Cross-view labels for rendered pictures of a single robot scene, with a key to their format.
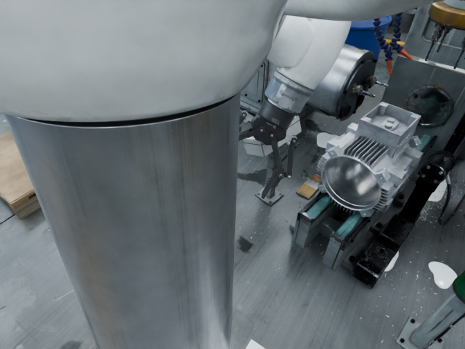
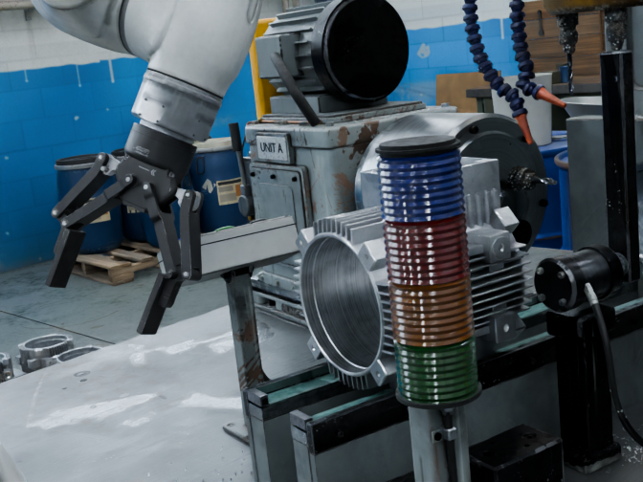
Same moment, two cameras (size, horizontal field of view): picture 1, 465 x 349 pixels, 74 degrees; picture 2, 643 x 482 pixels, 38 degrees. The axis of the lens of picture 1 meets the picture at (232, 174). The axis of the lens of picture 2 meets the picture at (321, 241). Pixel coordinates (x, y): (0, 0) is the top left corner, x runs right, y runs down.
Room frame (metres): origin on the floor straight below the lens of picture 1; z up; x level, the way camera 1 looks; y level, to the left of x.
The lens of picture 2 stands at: (-0.39, -0.50, 1.29)
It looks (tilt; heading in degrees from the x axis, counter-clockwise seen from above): 12 degrees down; 13
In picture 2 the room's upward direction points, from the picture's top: 6 degrees counter-clockwise
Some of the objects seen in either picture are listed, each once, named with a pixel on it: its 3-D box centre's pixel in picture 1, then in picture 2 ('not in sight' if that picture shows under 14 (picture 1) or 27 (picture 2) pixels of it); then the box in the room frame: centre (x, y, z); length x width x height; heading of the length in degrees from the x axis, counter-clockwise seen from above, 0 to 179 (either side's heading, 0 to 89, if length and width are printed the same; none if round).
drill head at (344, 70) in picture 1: (322, 75); (430, 190); (1.11, -0.34, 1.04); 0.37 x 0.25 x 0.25; 45
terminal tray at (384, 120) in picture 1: (386, 129); (431, 196); (0.65, -0.39, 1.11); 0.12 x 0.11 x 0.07; 135
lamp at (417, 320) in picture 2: not in sight; (431, 305); (0.26, -0.42, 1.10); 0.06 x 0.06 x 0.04
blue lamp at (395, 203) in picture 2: not in sight; (420, 183); (0.26, -0.42, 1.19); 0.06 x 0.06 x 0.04
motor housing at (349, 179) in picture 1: (367, 165); (410, 284); (0.62, -0.36, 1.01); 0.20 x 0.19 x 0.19; 135
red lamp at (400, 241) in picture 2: not in sight; (426, 245); (0.26, -0.42, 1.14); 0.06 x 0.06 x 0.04
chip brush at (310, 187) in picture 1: (317, 179); not in sight; (0.79, -0.30, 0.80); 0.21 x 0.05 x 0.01; 140
